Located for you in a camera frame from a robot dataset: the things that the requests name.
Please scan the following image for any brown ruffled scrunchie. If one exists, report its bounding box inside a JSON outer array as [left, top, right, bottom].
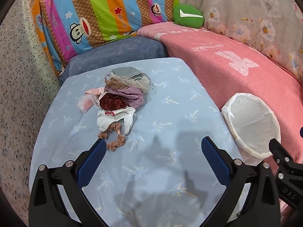
[[98, 122, 126, 152]]

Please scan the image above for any pink plastic wrapper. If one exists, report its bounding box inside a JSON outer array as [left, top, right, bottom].
[[77, 87, 104, 114]]

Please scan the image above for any dark red velvet scrunchie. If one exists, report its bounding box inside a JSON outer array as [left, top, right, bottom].
[[99, 93, 128, 111]]

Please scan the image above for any purple cloth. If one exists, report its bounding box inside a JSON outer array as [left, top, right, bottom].
[[104, 86, 144, 109]]

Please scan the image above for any tan stocking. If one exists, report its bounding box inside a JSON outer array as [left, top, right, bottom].
[[106, 79, 127, 90]]

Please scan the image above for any sheer organza pouch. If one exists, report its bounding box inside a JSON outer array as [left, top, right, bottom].
[[105, 71, 155, 94]]

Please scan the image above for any grey drawstring pouch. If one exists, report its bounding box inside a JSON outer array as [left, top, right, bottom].
[[111, 67, 144, 80]]

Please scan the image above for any white lined trash bin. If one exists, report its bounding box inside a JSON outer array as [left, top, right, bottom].
[[221, 93, 281, 166]]

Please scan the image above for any light blue table cloth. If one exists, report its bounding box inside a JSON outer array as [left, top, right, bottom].
[[29, 58, 240, 226]]

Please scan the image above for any pink bed blanket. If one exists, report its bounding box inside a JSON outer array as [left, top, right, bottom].
[[137, 21, 303, 216]]

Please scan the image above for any floral grey curtain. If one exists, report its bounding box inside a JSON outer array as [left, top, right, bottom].
[[180, 0, 302, 80]]

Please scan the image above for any blue grey cushion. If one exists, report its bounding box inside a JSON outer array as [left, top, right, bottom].
[[59, 36, 169, 84]]

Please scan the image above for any green check mark cushion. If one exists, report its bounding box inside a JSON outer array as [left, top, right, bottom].
[[173, 4, 204, 29]]

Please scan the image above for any colourful monkey print quilt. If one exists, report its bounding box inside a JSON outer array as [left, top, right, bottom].
[[30, 0, 179, 76]]

